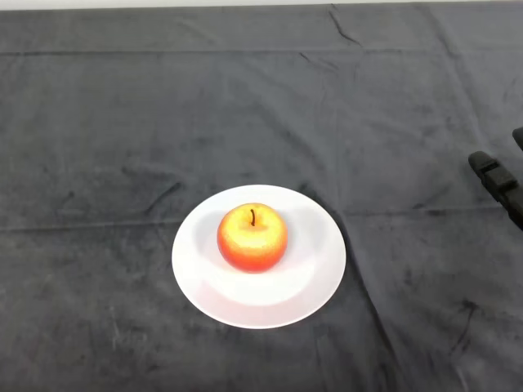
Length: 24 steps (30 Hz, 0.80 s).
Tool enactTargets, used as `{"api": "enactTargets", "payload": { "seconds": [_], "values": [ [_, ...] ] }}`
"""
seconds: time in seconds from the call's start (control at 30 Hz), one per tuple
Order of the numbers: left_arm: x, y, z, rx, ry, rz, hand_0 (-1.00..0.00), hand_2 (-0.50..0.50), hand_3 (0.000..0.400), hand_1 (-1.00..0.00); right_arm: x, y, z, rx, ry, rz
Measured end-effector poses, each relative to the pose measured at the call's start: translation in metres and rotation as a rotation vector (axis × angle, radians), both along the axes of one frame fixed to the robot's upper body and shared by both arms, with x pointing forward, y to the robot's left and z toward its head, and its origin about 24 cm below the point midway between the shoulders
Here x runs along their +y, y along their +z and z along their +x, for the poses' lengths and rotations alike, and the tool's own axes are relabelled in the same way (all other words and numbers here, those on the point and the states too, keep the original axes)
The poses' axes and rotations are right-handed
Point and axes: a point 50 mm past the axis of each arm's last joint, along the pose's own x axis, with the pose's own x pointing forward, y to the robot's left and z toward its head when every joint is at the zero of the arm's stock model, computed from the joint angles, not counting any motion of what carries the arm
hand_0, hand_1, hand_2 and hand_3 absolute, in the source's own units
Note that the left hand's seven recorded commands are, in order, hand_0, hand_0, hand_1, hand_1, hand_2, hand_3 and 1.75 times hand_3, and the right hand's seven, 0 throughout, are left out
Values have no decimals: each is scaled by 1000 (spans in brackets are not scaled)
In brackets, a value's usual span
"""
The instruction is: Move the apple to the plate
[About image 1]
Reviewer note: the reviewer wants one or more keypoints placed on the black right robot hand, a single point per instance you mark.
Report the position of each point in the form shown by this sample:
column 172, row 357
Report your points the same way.
column 498, row 179

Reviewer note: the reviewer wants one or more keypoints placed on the red yellow apple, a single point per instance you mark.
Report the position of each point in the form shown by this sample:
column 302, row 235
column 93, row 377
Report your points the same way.
column 252, row 241

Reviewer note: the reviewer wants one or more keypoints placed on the white round plate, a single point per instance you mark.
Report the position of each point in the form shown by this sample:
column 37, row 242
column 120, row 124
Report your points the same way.
column 261, row 298

